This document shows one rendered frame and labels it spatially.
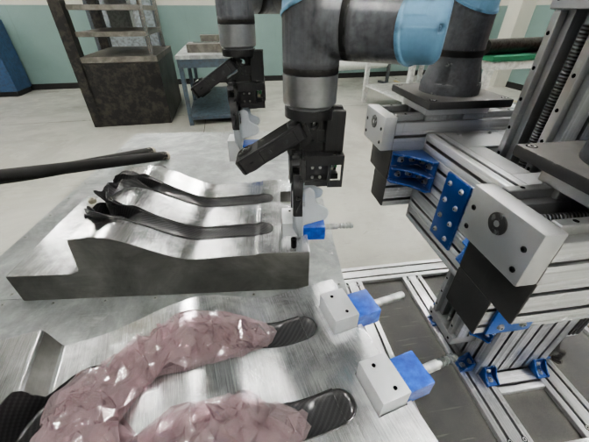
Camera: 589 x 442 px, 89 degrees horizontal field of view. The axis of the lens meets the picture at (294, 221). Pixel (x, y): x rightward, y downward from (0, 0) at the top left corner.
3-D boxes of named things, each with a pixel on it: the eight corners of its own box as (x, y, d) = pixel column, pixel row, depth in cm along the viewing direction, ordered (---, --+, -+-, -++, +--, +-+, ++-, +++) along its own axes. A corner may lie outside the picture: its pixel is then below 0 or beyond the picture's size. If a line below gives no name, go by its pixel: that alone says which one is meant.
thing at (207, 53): (237, 91, 549) (230, 32, 497) (243, 123, 397) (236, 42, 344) (197, 93, 538) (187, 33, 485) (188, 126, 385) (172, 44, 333)
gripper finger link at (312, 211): (329, 243, 50) (330, 188, 47) (293, 244, 50) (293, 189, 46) (326, 235, 53) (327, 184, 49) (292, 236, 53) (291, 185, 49)
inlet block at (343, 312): (389, 295, 50) (396, 271, 47) (409, 318, 46) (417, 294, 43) (318, 317, 46) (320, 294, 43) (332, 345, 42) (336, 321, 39)
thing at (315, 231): (348, 229, 59) (351, 205, 56) (354, 245, 55) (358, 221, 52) (282, 231, 58) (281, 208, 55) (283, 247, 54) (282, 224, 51)
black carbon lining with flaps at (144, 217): (273, 200, 67) (272, 160, 61) (273, 246, 54) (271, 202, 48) (113, 205, 65) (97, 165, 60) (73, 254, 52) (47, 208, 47)
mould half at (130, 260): (298, 210, 76) (299, 161, 68) (308, 288, 55) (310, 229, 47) (95, 217, 74) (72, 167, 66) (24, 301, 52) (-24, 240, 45)
